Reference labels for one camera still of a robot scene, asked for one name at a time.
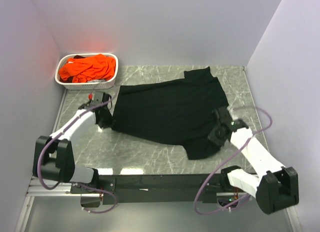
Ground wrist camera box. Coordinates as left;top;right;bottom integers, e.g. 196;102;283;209
90;92;112;106
212;107;233;123

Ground white plastic laundry basket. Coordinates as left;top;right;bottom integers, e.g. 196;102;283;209
54;53;119;90

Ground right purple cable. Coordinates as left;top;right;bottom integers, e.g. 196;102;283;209
193;106;273;215

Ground purple cable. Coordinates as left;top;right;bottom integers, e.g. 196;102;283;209
36;93;118;214
193;106;273;215

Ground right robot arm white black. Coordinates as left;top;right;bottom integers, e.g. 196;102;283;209
208;120;299;214

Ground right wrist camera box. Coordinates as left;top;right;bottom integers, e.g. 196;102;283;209
212;107;233;123

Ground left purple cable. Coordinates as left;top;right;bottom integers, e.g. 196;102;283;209
36;93;118;214

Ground orange t-shirt in basket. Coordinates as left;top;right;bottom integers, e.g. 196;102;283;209
58;54;117;83

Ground black t-shirt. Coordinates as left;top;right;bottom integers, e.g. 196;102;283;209
111;67;229;160

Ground aluminium rail frame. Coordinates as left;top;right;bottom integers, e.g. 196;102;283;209
14;176;73;232

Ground black base beam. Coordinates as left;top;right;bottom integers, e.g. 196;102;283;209
69;173;251;208

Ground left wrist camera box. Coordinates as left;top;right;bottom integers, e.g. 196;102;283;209
90;92;112;106

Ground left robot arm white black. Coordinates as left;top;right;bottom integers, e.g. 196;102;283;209
32;107;112;193

